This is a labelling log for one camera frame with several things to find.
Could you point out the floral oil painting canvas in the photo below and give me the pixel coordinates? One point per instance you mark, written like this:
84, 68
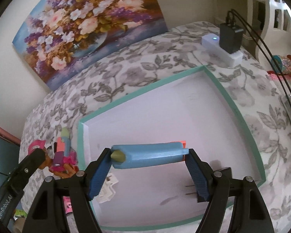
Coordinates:
60, 38

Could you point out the grey floral tablecloth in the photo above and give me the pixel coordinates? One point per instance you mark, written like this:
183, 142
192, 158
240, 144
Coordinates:
156, 58

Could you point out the white lattice chair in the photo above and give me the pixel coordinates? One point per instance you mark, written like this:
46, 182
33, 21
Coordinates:
276, 31

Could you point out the white power strip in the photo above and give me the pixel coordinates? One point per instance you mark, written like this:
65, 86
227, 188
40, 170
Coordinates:
211, 43

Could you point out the white plug adapter frame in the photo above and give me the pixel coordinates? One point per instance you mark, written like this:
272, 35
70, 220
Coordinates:
107, 191

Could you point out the blue orange carrot knife toy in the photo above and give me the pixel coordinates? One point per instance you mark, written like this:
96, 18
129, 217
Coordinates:
147, 155

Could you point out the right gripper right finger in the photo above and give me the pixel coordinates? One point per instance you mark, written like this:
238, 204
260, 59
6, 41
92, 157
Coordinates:
200, 174

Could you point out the colourful clutter pile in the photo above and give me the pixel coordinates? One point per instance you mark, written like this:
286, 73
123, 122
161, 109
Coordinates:
284, 63

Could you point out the black plugged charger adapter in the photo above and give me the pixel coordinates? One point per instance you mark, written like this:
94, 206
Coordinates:
230, 37

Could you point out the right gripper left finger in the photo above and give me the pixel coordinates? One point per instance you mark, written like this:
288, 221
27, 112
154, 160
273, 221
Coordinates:
97, 172

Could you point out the teal rimmed white tray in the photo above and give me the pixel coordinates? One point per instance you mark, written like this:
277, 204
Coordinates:
190, 106

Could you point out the black wall plug adapter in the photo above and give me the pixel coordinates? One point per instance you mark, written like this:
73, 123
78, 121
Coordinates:
221, 180

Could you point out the pink pup dog figurine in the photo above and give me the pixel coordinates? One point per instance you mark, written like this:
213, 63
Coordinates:
65, 169

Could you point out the pink blue carrot knife toy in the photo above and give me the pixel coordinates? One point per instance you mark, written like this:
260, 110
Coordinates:
63, 143

